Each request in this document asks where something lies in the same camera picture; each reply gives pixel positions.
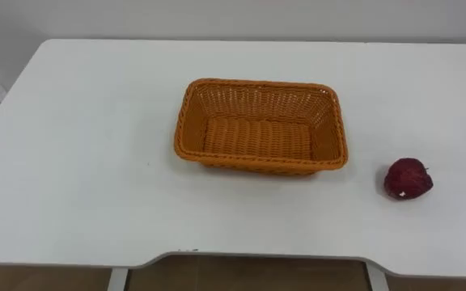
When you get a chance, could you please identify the orange woven basket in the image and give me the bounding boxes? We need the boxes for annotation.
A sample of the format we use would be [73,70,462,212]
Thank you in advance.
[173,78,350,176]

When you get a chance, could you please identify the white desk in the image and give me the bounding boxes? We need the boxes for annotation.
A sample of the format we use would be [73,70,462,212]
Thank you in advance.
[0,38,466,291]

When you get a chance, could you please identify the red apple soft toy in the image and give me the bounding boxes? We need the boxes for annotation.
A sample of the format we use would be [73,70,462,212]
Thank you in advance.
[383,157,434,201]

